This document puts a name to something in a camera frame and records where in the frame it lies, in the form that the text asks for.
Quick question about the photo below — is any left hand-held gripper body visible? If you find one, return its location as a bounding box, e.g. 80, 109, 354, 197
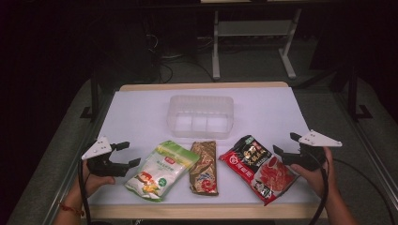
81, 135, 130, 178

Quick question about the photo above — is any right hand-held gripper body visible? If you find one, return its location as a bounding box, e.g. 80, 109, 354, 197
282, 128, 344, 173

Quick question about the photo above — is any red and black food packet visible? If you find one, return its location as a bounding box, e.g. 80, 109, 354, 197
218, 134, 300, 206

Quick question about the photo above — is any green and white food packet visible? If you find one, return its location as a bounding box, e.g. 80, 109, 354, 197
124, 140, 201, 203

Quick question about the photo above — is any brown patterned food packet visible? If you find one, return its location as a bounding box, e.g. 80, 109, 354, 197
189, 141, 220, 197

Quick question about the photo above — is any clear plastic container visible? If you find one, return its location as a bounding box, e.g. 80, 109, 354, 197
166, 95, 236, 141

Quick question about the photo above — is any person's left hand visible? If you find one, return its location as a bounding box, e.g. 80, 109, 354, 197
72, 170, 116, 202

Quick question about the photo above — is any person's right hand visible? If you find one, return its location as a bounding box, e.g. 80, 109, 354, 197
290, 146, 341, 200

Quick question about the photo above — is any white table mat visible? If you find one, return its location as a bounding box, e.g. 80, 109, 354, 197
86, 86, 321, 206

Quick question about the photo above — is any black metal stand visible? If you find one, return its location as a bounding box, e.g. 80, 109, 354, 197
80, 70, 101, 122
346, 65, 374, 122

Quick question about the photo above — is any white metal stand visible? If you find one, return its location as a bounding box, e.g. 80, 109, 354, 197
211, 7, 303, 81

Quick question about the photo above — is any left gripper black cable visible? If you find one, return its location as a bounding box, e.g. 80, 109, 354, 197
77, 159, 93, 225

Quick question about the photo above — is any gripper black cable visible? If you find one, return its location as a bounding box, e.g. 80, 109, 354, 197
77, 159, 93, 225
308, 152, 330, 225

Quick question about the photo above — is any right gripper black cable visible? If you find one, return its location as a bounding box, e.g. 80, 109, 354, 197
308, 152, 330, 225

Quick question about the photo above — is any red string bracelet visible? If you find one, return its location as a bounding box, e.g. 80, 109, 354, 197
57, 202, 85, 218

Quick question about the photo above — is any black floor cable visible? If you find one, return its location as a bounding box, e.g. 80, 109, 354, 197
331, 157, 398, 225

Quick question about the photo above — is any bundle of background cables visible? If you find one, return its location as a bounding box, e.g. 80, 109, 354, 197
145, 31, 218, 84

